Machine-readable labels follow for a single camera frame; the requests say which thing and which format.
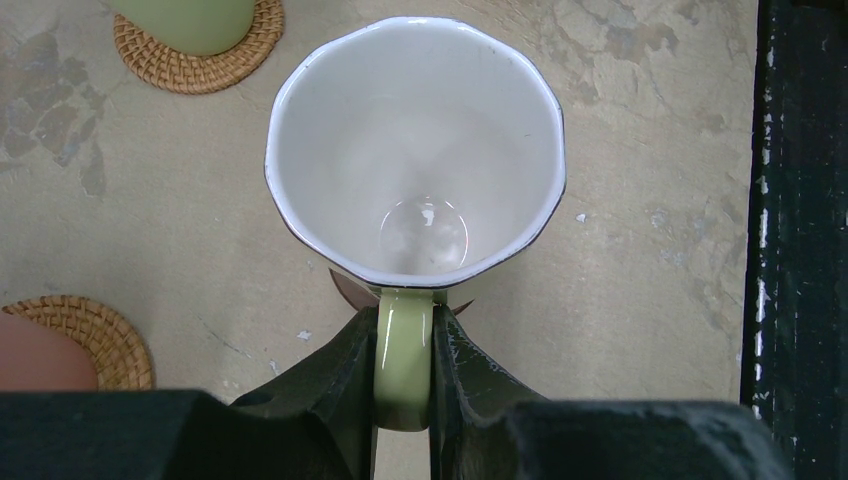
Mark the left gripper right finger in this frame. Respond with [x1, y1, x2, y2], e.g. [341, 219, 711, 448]
[429, 306, 792, 479]

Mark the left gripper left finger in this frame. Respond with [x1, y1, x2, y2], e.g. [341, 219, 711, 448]
[1, 308, 377, 479]

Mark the dark walnut wooden coaster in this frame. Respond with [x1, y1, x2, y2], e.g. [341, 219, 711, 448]
[328, 268, 475, 315]

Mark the woven rattan coaster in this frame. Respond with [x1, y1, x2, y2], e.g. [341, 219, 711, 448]
[111, 0, 285, 95]
[1, 295, 155, 391]

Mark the yellow mug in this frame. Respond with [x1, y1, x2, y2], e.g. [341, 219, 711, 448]
[264, 16, 566, 432]

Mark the pink mug front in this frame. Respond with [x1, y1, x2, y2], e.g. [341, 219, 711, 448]
[1, 313, 98, 393]

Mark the green mug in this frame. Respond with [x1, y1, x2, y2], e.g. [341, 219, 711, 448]
[108, 0, 255, 56]

